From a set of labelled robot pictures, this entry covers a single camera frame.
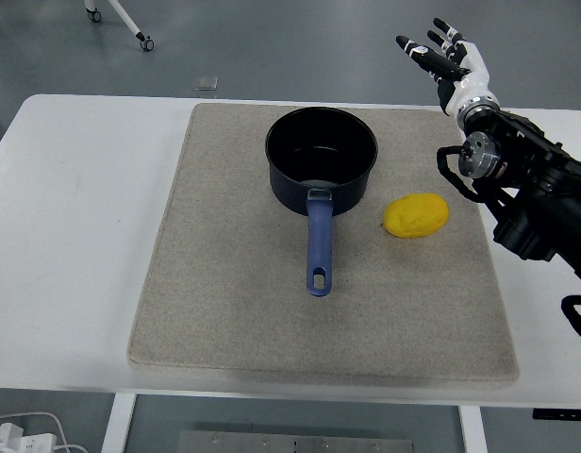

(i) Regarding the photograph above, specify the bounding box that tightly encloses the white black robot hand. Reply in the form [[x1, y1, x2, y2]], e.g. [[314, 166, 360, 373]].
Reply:
[[395, 17, 497, 116]]

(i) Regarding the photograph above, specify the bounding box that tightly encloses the beige fabric mat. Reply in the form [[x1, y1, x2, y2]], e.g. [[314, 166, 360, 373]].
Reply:
[[125, 102, 522, 384]]

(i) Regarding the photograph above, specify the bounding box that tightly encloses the black table control panel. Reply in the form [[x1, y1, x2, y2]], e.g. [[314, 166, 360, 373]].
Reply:
[[532, 408, 581, 420]]

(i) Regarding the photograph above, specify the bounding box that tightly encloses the white table leg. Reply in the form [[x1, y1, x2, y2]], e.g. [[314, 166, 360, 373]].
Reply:
[[100, 392, 137, 453], [457, 404, 489, 453]]

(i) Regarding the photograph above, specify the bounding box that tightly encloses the grey metal plate with screws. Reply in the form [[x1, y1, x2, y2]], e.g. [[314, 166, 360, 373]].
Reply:
[[176, 429, 414, 453]]

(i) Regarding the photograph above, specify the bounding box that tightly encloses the white power strip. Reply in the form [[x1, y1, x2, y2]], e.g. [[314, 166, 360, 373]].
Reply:
[[0, 422, 56, 453]]

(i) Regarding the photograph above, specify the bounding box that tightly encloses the blue pot with handle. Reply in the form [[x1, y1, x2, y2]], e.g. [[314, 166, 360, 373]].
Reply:
[[264, 106, 380, 298]]

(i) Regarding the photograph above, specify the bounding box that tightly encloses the white cable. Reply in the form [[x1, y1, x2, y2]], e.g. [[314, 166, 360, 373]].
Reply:
[[0, 411, 87, 453]]

